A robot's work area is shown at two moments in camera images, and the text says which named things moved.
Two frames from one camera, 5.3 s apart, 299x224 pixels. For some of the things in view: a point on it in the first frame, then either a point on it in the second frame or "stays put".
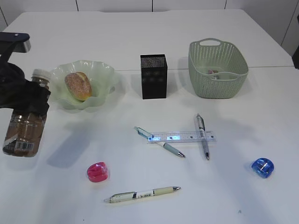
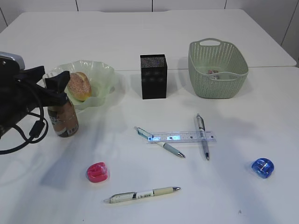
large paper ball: [211, 72] stays put
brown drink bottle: [24, 127] to [63, 119]
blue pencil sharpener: [263, 167] stays put
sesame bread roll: [79, 85] stays put
